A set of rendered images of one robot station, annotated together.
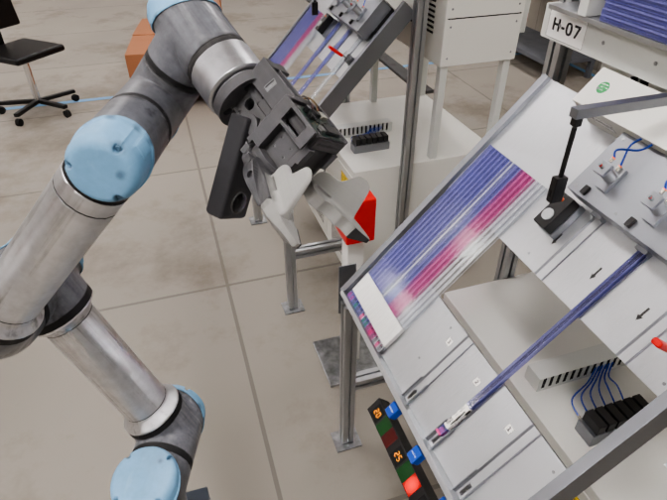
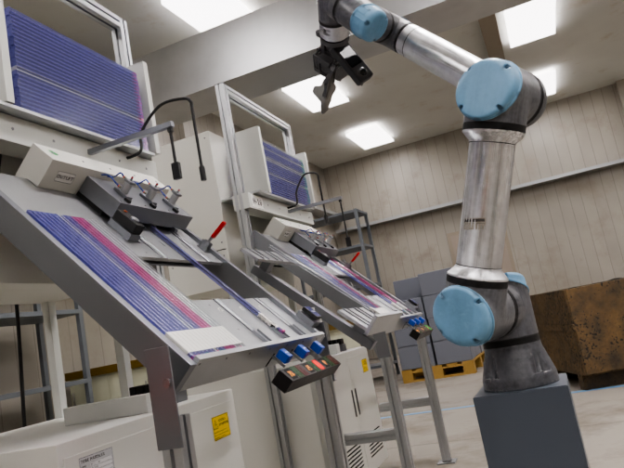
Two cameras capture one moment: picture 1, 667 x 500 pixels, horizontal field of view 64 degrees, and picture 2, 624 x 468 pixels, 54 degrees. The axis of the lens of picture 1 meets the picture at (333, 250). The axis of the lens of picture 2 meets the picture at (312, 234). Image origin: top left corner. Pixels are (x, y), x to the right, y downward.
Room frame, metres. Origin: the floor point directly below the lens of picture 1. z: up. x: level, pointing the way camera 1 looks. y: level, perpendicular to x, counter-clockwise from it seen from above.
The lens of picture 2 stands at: (1.77, 0.85, 0.73)
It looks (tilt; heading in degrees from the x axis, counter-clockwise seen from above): 9 degrees up; 218
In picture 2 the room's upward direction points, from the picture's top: 11 degrees counter-clockwise
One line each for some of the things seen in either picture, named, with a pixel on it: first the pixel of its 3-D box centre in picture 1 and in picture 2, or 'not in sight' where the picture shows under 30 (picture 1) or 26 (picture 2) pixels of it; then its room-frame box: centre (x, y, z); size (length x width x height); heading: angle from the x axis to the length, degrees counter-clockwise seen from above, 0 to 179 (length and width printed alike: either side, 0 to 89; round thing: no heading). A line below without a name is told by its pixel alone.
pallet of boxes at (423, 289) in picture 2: not in sight; (437, 322); (-4.82, -2.70, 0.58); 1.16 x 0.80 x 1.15; 17
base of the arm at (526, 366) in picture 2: not in sight; (515, 360); (0.51, 0.33, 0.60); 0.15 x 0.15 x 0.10
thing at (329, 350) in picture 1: (351, 284); not in sight; (1.48, -0.07, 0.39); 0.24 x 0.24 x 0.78; 19
